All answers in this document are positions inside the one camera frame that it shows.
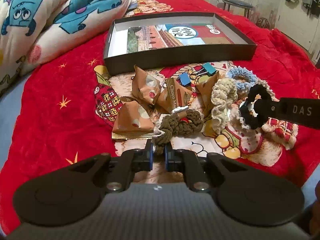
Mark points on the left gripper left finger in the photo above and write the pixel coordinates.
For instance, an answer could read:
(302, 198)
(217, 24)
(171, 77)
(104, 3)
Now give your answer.
(72, 193)

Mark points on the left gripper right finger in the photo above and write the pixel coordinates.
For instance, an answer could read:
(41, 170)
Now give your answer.
(244, 193)

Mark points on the black crochet scrunchie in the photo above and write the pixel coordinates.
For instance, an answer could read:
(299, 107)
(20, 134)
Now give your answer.
(256, 107)

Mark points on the blue crochet scrunchie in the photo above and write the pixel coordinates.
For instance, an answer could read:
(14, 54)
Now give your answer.
(244, 79)

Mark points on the cream crochet scrunchie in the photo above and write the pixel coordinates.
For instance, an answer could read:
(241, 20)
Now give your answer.
(223, 95)

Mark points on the brown snack packet front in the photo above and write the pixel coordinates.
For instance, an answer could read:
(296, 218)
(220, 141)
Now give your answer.
(132, 122)

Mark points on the brown crochet scrunchie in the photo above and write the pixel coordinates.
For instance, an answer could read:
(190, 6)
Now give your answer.
(181, 124)

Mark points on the Choco snack packet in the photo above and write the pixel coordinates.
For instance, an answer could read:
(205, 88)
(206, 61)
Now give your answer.
(173, 95)

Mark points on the brown triangular snack packet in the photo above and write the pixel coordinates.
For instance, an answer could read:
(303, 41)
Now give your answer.
(145, 86)

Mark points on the patterned ball on floor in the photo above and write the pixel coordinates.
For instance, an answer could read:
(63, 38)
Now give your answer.
(263, 23)

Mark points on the teal binder clip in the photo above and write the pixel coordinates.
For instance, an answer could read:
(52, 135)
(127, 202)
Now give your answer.
(209, 69)

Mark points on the blue binder clip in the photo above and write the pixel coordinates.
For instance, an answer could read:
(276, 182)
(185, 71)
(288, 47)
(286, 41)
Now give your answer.
(184, 79)

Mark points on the round dark stool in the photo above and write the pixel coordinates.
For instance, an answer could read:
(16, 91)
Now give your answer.
(239, 4)

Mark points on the black shallow cardboard box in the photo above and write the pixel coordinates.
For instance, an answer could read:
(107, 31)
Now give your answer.
(118, 61)

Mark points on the Chinese history textbook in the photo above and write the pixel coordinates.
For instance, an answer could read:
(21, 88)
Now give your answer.
(160, 36)

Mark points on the blue monster print comforter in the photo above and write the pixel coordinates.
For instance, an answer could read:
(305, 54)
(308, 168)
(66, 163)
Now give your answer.
(34, 32)

